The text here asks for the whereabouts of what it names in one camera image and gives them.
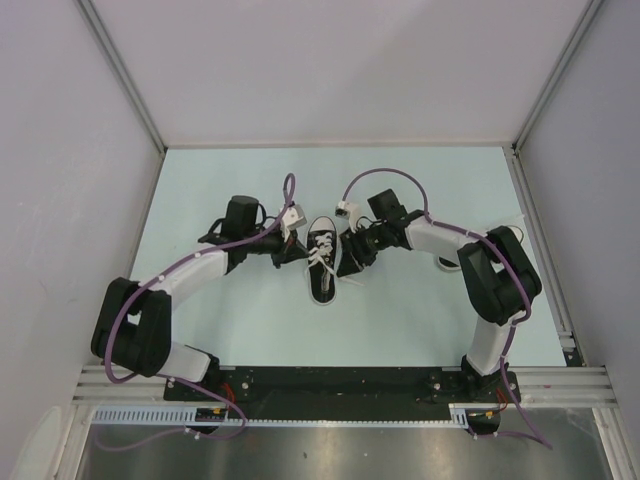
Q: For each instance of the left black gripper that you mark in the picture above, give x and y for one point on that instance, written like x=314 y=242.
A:
x=288 y=251

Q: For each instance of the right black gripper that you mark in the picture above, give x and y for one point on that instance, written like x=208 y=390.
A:
x=353 y=256

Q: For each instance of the black canvas sneaker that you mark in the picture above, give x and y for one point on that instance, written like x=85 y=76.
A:
x=322 y=246
x=448 y=266

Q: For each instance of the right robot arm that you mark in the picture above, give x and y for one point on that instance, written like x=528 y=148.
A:
x=500 y=280

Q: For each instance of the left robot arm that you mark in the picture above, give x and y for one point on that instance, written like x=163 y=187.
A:
x=134 y=326

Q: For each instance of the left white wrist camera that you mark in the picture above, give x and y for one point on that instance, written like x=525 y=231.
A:
x=292 y=218

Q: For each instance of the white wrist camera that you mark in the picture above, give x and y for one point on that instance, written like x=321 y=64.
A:
x=350 y=212
x=292 y=218

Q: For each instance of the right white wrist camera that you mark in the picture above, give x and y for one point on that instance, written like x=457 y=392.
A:
x=350 y=212

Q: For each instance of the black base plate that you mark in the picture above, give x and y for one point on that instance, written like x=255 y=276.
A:
x=430 y=384

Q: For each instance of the aluminium frame rail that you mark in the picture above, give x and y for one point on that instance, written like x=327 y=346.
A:
x=554 y=387

